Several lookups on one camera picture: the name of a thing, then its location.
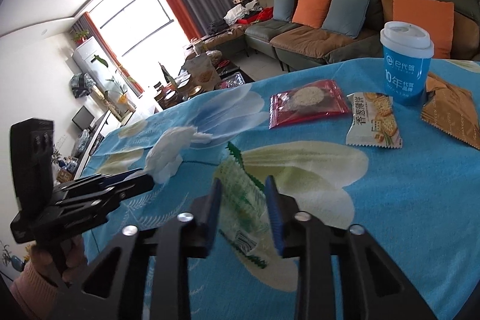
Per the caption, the red biscuit packet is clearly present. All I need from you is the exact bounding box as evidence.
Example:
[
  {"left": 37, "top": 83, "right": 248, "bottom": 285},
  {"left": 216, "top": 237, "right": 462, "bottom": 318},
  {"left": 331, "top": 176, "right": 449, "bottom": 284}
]
[{"left": 269, "top": 79, "right": 351, "bottom": 129}]

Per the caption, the cluttered coffee table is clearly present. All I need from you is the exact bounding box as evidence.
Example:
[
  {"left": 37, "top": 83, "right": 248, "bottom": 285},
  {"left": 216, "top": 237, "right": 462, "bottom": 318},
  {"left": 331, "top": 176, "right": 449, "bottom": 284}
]
[{"left": 154, "top": 50, "right": 254, "bottom": 110}]

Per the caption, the blue lidded paper cup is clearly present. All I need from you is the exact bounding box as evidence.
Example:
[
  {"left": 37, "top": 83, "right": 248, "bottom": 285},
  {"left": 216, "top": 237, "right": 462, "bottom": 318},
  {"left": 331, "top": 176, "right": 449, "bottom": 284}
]
[{"left": 380, "top": 21, "right": 434, "bottom": 106}]

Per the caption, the blue floral tablecloth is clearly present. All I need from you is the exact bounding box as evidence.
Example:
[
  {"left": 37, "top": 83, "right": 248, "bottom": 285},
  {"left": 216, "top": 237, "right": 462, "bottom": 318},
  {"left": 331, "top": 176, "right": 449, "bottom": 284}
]
[{"left": 84, "top": 58, "right": 479, "bottom": 319}]

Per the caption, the small black monitor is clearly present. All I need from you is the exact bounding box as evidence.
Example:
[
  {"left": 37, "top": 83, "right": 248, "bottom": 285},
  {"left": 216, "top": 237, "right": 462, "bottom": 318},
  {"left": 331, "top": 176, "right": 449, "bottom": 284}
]
[{"left": 72, "top": 106, "right": 95, "bottom": 131}]

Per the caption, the green sectional sofa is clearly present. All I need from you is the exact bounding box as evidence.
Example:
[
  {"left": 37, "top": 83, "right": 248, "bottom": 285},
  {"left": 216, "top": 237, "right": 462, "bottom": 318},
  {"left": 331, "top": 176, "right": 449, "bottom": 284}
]
[{"left": 206, "top": 0, "right": 479, "bottom": 71}]

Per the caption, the white tissue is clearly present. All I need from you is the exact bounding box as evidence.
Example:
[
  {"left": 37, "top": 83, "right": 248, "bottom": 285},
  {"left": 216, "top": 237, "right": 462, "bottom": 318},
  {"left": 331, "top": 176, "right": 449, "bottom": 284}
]
[{"left": 144, "top": 126, "right": 212, "bottom": 184}]

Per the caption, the brown snack packet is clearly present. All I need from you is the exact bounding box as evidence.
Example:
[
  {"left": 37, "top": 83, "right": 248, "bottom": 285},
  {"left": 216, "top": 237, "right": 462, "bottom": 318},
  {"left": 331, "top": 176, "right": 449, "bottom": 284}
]
[{"left": 421, "top": 72, "right": 479, "bottom": 149}]

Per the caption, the cracker snack packet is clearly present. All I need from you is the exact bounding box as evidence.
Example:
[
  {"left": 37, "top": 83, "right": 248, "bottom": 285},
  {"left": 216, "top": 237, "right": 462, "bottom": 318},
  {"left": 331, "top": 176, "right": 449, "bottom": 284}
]
[{"left": 346, "top": 93, "right": 403, "bottom": 149}]

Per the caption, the black white tv cabinet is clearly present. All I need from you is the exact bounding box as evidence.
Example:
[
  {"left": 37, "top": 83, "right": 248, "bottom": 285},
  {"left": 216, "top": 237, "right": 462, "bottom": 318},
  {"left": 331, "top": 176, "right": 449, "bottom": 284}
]
[{"left": 54, "top": 110, "right": 123, "bottom": 184}]

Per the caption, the left hand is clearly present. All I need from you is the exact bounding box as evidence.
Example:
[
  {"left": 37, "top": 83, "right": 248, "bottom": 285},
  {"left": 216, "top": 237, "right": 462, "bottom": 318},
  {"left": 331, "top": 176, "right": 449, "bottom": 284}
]
[{"left": 30, "top": 235, "right": 87, "bottom": 287}]

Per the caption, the orange cushion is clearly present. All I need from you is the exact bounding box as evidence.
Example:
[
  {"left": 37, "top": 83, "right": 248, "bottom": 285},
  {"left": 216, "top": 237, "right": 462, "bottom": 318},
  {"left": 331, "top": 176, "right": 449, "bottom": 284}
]
[
  {"left": 292, "top": 0, "right": 331, "bottom": 28},
  {"left": 393, "top": 0, "right": 455, "bottom": 59}
]

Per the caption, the grey blue cushion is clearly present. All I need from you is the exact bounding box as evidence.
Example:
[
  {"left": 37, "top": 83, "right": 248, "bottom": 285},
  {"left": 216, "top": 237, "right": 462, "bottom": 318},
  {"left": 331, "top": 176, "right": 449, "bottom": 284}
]
[
  {"left": 272, "top": 0, "right": 295, "bottom": 23},
  {"left": 321, "top": 0, "right": 370, "bottom": 39}
]

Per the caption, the green clear snack wrapper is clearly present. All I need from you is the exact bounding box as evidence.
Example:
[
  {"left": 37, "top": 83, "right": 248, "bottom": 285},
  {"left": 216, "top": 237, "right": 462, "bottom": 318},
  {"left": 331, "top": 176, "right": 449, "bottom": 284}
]
[{"left": 215, "top": 142, "right": 270, "bottom": 269}]

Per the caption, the white air conditioner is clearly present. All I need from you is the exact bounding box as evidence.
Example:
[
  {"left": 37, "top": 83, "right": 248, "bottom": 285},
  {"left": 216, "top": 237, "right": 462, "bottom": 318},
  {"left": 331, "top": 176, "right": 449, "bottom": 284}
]
[{"left": 73, "top": 37, "right": 125, "bottom": 93}]

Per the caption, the pink left forearm sleeve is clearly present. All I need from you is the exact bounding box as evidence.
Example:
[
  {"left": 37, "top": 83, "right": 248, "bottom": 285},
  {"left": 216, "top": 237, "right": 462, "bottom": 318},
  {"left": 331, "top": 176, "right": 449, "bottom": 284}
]
[{"left": 10, "top": 248, "right": 58, "bottom": 319}]

